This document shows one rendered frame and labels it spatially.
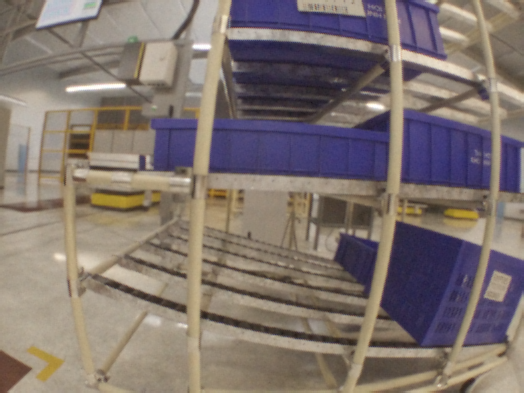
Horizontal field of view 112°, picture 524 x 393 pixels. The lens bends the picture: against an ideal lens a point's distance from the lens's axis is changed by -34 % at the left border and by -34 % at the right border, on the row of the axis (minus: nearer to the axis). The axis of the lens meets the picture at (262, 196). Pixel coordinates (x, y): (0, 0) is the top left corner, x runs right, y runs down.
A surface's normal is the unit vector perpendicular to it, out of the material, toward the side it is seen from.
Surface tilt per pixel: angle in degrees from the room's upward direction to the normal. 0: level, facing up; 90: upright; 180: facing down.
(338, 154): 90
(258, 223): 90
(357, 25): 90
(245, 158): 90
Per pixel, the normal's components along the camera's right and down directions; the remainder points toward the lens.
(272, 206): 0.02, 0.06
